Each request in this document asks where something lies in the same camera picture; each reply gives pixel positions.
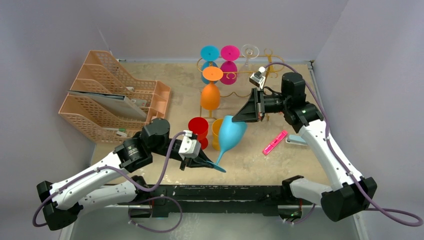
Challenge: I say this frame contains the red wine glass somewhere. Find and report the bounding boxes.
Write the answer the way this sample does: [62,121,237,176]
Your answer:
[188,117,209,150]

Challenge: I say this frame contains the light blue stapler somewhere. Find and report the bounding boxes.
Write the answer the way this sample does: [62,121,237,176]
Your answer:
[285,134,308,146]

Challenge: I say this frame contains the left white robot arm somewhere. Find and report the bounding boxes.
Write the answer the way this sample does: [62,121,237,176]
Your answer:
[32,118,221,231]

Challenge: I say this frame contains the gold wire glass rack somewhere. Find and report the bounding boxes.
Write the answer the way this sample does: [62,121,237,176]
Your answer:
[196,48,285,98]

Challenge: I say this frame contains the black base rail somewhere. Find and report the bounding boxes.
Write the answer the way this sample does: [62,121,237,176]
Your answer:
[117,180,314,220]

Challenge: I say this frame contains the peach plastic file organizer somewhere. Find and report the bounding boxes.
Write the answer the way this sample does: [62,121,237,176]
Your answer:
[59,50,171,144]

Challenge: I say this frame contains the clear wine glass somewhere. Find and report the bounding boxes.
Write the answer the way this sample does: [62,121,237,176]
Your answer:
[240,44,260,68]

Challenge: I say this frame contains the magenta wine glass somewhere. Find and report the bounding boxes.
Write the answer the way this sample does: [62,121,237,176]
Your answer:
[220,45,240,85]

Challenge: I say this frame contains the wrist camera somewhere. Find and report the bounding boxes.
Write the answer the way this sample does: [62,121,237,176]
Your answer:
[249,66,267,90]
[178,130,201,160]

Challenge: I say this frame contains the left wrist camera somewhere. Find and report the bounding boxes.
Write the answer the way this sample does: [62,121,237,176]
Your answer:
[178,130,201,160]

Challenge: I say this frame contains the blue wine glass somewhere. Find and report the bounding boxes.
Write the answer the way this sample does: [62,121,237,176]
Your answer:
[212,115,247,173]
[200,45,220,71]

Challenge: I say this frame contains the grey folder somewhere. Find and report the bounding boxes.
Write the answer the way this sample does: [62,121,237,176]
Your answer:
[68,90,147,122]

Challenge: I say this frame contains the orange wine glass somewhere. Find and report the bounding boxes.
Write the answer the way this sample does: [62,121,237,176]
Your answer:
[200,66,224,111]

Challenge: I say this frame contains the pink highlighter marker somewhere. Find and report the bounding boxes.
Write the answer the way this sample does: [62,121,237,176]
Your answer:
[262,130,288,156]

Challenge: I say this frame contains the yellow wine glass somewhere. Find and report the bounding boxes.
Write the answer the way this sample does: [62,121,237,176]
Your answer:
[211,118,224,151]

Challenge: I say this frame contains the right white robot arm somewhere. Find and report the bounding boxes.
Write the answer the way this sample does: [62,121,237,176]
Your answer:
[232,71,377,222]

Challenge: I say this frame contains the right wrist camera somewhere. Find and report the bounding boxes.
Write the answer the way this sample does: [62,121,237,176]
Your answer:
[249,66,267,90]

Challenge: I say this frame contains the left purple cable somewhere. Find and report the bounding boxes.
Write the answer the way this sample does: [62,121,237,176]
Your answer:
[32,131,193,233]

